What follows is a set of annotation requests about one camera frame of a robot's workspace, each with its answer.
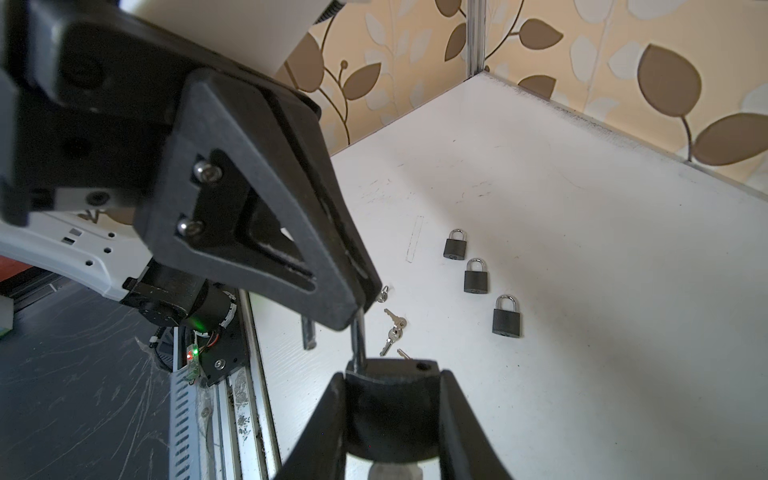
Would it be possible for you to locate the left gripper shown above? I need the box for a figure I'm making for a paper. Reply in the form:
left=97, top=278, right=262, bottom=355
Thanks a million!
left=1, top=1, right=321, bottom=227

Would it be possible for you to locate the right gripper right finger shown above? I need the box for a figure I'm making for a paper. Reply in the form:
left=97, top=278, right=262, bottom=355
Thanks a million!
left=438, top=370, right=512, bottom=480

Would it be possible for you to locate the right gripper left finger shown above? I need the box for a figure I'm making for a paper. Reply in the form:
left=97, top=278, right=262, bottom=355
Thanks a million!
left=275, top=373, right=347, bottom=479

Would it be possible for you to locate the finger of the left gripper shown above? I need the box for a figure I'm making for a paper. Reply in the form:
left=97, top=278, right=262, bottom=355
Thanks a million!
left=134, top=69, right=382, bottom=331

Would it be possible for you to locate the small key bunch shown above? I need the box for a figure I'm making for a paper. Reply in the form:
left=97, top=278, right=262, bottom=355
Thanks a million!
left=376, top=285, right=389, bottom=303

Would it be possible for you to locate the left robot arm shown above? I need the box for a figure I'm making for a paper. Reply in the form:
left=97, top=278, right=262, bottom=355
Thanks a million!
left=1, top=1, right=382, bottom=331

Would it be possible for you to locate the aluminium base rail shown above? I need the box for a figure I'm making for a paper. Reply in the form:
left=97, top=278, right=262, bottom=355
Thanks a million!
left=167, top=288, right=282, bottom=479

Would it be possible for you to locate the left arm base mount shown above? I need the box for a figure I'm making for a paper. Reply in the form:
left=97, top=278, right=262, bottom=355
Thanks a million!
left=147, top=323, right=251, bottom=388

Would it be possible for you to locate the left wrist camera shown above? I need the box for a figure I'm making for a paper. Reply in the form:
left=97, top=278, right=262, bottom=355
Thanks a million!
left=118, top=0, right=348, bottom=74

